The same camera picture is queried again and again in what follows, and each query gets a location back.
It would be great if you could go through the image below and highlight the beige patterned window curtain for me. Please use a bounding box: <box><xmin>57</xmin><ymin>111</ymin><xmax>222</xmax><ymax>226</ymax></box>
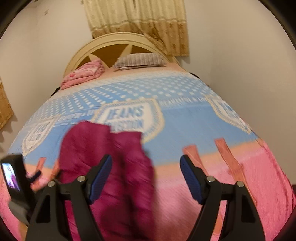
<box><xmin>82</xmin><ymin>0</ymin><xmax>190</xmax><ymax>57</ymax></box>

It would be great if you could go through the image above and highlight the cream wooden bed headboard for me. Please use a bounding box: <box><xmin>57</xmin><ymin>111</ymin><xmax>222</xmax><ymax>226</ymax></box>
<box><xmin>63</xmin><ymin>32</ymin><xmax>181</xmax><ymax>80</ymax></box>

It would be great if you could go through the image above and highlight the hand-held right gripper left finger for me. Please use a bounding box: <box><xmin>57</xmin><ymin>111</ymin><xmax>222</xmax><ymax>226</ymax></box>
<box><xmin>25</xmin><ymin>154</ymin><xmax>113</xmax><ymax>241</ymax></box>

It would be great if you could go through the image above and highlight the beige patterned side curtain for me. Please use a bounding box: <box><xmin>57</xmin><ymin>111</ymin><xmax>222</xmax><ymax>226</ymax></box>
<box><xmin>0</xmin><ymin>76</ymin><xmax>15</xmax><ymax>130</ymax></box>

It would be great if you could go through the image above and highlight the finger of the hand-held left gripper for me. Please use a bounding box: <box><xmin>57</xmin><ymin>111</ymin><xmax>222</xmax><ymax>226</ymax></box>
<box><xmin>30</xmin><ymin>171</ymin><xmax>42</xmax><ymax>183</ymax></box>

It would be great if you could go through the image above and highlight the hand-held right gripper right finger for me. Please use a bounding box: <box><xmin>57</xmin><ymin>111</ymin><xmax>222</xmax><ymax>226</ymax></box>
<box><xmin>180</xmin><ymin>155</ymin><xmax>265</xmax><ymax>241</ymax></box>

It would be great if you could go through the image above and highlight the folded pink floral quilt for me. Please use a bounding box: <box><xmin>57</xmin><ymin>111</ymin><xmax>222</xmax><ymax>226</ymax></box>
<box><xmin>60</xmin><ymin>59</ymin><xmax>105</xmax><ymax>89</ymax></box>

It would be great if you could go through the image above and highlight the printed blue pink blanket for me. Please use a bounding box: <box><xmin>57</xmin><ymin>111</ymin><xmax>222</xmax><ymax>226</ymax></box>
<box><xmin>0</xmin><ymin>61</ymin><xmax>296</xmax><ymax>241</ymax></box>

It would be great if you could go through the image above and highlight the magenta quilted down jacket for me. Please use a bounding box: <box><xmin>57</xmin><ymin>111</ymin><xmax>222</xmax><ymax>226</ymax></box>
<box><xmin>56</xmin><ymin>121</ymin><xmax>156</xmax><ymax>241</ymax></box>

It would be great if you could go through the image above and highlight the striped pillow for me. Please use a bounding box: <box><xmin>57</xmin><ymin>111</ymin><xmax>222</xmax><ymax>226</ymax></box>
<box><xmin>113</xmin><ymin>53</ymin><xmax>167</xmax><ymax>71</ymax></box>

